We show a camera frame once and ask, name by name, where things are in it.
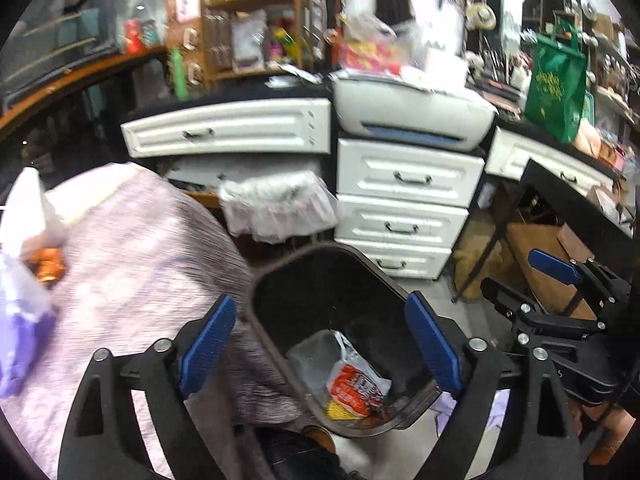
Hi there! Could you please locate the purple plastic package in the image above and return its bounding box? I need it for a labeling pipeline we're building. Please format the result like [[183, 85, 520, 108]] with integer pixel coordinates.
[[1, 254, 55, 399]]

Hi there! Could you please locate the white plastic bag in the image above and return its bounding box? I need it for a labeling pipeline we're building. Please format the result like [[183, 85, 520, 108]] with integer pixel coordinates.
[[1, 167, 66, 260]]

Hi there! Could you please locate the orange juice drink bottle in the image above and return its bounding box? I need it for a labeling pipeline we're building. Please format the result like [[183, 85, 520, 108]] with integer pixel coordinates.
[[27, 247, 66, 285]]

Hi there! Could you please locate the yellow foam fruit net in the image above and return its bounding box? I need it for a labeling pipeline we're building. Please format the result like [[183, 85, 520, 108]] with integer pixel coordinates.
[[326, 400, 363, 420]]

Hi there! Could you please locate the dark brown trash bin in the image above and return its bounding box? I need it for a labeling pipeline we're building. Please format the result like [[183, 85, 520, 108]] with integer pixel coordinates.
[[245, 243, 440, 439]]

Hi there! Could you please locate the right white desk drawer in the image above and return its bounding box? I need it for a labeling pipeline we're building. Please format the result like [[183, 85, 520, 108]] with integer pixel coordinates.
[[485, 127, 616, 196]]

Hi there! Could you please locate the white drawer cabinet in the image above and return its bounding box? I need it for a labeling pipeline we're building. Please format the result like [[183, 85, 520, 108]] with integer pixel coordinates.
[[334, 139, 485, 280]]

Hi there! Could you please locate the green shopping bag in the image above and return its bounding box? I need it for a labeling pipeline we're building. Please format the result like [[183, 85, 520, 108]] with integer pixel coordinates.
[[524, 21, 588, 144]]

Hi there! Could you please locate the white printer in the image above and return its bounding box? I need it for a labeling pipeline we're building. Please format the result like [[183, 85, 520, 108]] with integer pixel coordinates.
[[330, 70, 497, 153]]

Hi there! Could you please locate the white wide desk drawer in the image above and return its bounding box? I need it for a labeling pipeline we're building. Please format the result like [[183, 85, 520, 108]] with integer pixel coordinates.
[[122, 99, 331, 158]]

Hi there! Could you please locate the orange curved counter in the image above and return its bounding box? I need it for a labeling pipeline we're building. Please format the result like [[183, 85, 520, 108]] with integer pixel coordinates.
[[0, 45, 170, 141]]

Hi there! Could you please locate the green bottle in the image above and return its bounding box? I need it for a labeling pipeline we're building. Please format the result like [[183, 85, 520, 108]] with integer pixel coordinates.
[[170, 46, 189, 101]]

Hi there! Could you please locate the wooden shelf rack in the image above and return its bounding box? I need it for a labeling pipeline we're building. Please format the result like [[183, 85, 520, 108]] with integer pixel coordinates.
[[200, 0, 319, 86]]

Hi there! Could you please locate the red tin can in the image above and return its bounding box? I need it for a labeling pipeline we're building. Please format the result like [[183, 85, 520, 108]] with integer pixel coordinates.
[[124, 20, 144, 54]]

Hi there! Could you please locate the glass display case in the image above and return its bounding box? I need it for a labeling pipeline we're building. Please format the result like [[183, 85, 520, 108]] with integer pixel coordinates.
[[1, 0, 119, 112]]

